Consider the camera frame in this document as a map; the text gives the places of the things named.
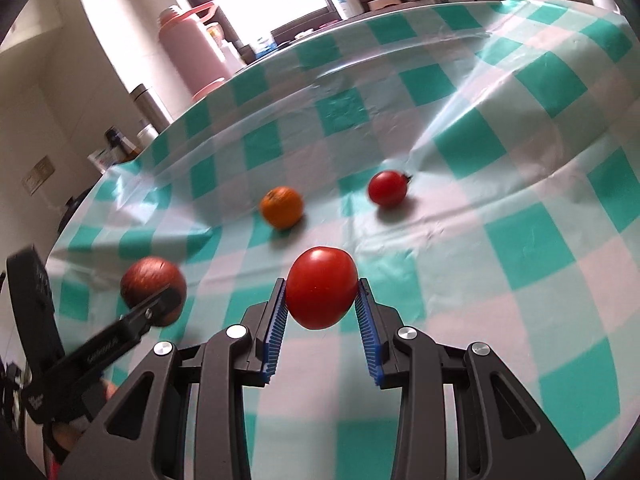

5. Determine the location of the orange tangerine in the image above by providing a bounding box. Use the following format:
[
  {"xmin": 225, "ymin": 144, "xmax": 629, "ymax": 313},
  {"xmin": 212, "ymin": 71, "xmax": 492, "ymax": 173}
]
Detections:
[{"xmin": 259, "ymin": 186, "xmax": 304, "ymax": 231}]

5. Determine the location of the large wrinkled red apple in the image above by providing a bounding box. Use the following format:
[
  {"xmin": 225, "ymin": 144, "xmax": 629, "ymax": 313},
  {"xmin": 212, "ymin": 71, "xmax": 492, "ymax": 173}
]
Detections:
[{"xmin": 120, "ymin": 256, "xmax": 186, "ymax": 327}]

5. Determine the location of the green checkered tablecloth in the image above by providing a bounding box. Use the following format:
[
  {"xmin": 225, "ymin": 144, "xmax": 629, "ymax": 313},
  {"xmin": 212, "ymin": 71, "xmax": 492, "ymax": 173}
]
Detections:
[{"xmin": 47, "ymin": 0, "xmax": 639, "ymax": 478}]

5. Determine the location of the dark glass bottle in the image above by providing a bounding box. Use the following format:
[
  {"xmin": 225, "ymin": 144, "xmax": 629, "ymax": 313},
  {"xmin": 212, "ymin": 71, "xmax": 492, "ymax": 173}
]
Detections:
[{"xmin": 104, "ymin": 127, "xmax": 141, "ymax": 162}]

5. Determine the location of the steel thermos bottle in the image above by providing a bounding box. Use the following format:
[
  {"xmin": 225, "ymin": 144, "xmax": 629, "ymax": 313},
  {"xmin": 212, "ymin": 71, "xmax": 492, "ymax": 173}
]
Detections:
[{"xmin": 130, "ymin": 84, "xmax": 174, "ymax": 133}]

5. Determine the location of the pink thermos jug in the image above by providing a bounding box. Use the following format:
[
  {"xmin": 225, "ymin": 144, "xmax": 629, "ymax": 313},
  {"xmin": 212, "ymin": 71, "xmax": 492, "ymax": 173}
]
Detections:
[{"xmin": 158, "ymin": 0, "xmax": 232, "ymax": 102}]

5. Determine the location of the red cherry tomato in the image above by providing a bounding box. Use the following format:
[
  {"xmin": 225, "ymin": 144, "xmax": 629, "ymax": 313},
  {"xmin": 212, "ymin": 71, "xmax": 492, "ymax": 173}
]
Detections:
[
  {"xmin": 367, "ymin": 170, "xmax": 411, "ymax": 208},
  {"xmin": 285, "ymin": 246, "xmax": 358, "ymax": 330}
]

